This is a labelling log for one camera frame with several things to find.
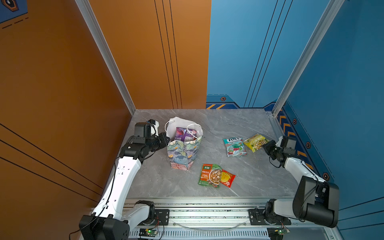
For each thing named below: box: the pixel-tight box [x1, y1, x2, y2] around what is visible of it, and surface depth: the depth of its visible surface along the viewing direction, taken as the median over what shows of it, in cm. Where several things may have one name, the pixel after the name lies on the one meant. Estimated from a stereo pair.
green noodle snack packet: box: [197, 163, 222, 188], surface depth 88 cm
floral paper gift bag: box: [165, 116, 204, 171], surface depth 81 cm
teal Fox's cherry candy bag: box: [223, 137, 248, 157], surface depth 98 cm
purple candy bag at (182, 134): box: [174, 127, 197, 142], surface depth 88 cm
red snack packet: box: [220, 169, 236, 188], surface depth 87 cm
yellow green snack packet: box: [243, 133, 270, 153], surface depth 94 cm
